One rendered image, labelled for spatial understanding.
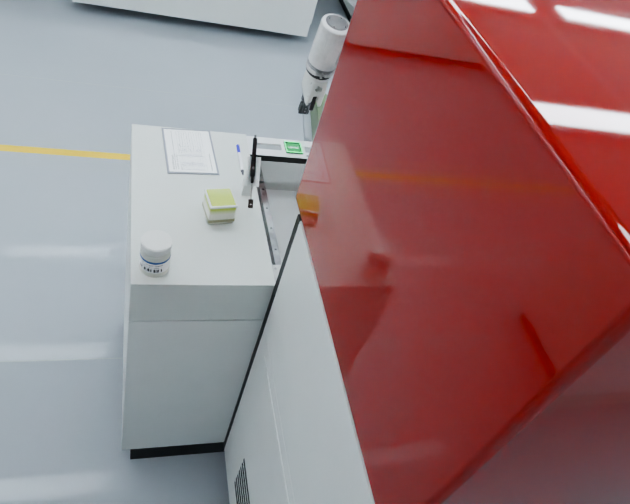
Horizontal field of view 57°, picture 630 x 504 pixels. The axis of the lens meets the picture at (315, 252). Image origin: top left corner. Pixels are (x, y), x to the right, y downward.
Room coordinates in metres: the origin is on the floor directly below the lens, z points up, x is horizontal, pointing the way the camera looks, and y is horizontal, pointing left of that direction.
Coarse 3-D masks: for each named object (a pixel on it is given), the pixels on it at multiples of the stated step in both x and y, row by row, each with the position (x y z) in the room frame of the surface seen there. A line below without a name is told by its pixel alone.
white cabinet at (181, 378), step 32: (128, 224) 1.23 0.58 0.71; (128, 256) 1.07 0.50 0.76; (128, 288) 0.93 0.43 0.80; (128, 320) 0.83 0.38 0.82; (192, 320) 0.89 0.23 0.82; (224, 320) 0.93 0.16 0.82; (256, 320) 0.97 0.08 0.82; (128, 352) 0.82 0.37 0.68; (160, 352) 0.86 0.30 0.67; (192, 352) 0.90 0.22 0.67; (224, 352) 0.94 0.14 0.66; (128, 384) 0.82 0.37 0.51; (160, 384) 0.86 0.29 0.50; (192, 384) 0.91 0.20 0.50; (224, 384) 0.95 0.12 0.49; (128, 416) 0.83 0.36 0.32; (160, 416) 0.87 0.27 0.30; (192, 416) 0.92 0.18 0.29; (224, 416) 0.96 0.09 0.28; (128, 448) 0.83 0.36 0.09; (160, 448) 0.88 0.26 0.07; (192, 448) 0.93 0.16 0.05
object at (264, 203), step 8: (264, 184) 1.47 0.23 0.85; (264, 192) 1.43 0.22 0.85; (264, 200) 1.40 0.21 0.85; (264, 208) 1.36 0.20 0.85; (264, 216) 1.34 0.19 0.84; (264, 224) 1.32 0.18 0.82; (272, 224) 1.31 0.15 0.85; (272, 232) 1.27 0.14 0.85; (272, 240) 1.24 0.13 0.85; (272, 248) 1.21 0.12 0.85; (272, 256) 1.19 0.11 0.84; (272, 264) 1.17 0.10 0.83; (280, 264) 1.16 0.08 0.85
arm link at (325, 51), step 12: (324, 24) 1.48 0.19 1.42; (336, 24) 1.49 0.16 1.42; (348, 24) 1.52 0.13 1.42; (324, 36) 1.47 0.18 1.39; (336, 36) 1.47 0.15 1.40; (312, 48) 1.50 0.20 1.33; (324, 48) 1.47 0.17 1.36; (336, 48) 1.48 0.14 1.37; (312, 60) 1.49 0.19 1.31; (324, 60) 1.48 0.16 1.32; (336, 60) 1.48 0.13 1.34
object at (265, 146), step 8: (248, 136) 1.54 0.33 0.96; (248, 144) 1.50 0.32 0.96; (264, 144) 1.53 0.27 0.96; (272, 144) 1.54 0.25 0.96; (280, 144) 1.56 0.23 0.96; (304, 144) 1.60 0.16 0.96; (256, 152) 1.47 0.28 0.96; (264, 152) 1.49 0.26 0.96; (272, 152) 1.50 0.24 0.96; (280, 152) 1.52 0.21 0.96; (304, 152) 1.56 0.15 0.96
